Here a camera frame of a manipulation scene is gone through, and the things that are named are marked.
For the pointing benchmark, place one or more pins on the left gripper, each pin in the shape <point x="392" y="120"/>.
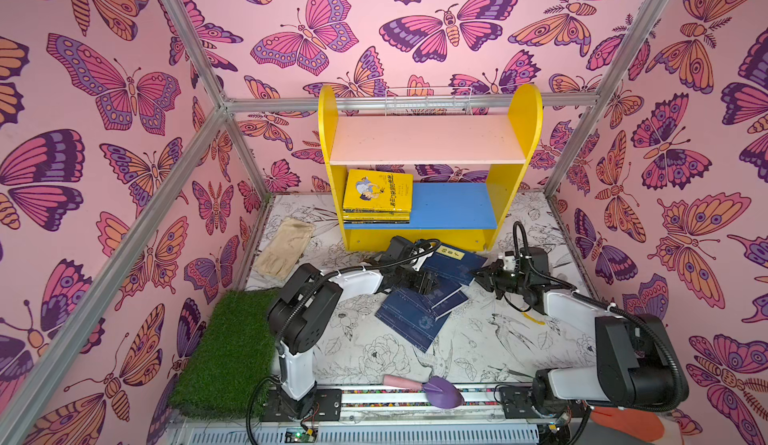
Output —
<point x="424" y="281"/>

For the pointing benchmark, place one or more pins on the yellow pink blue bookshelf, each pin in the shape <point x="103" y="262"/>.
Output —
<point x="465" y="215"/>

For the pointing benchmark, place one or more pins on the white wire basket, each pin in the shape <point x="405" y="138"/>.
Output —
<point x="427" y="101"/>

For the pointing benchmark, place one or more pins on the yellow cartoon book bottom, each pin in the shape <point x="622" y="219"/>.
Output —
<point x="378" y="192"/>

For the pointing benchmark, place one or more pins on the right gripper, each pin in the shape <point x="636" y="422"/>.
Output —
<point x="494" y="274"/>

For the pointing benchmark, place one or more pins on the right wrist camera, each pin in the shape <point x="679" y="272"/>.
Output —
<point x="510" y="262"/>

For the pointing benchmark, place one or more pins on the navy blue book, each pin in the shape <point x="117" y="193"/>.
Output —
<point x="444" y="298"/>
<point x="455" y="264"/>
<point x="405" y="313"/>

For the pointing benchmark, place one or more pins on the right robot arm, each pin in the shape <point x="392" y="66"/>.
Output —
<point x="635" y="368"/>

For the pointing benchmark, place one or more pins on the green artificial grass mat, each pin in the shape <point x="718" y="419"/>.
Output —
<point x="236" y="352"/>

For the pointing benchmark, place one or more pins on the purple pink trowel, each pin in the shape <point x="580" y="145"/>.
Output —
<point x="439" y="392"/>

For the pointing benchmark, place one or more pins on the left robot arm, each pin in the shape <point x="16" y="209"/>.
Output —
<point x="300" y="314"/>

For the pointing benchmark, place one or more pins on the orange rubber glove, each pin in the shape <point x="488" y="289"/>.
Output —
<point x="644" y="426"/>

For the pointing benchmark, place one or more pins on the green circuit board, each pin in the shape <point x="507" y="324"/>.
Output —
<point x="299" y="435"/>

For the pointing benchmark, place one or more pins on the aluminium mounting rail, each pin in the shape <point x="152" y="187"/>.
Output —
<point x="355" y="404"/>

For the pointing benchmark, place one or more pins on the white slotted cable duct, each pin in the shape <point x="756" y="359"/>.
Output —
<point x="377" y="434"/>

